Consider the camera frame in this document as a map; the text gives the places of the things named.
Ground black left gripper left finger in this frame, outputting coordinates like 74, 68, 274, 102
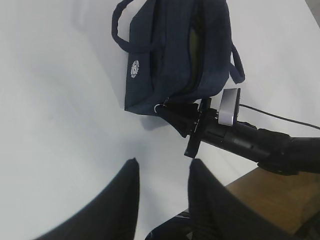
39, 158, 139, 240

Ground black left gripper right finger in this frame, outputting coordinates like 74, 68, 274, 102
188, 159, 295, 240

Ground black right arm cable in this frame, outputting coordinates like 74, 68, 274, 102
239, 103, 320, 130

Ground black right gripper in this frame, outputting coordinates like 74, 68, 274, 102
159, 98, 230, 158

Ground navy blue lunch bag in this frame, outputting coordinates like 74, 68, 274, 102
111, 0, 245, 116

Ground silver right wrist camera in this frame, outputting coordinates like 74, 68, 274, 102
218, 88, 241, 127

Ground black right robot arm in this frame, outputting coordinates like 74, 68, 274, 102
154, 98, 320, 176

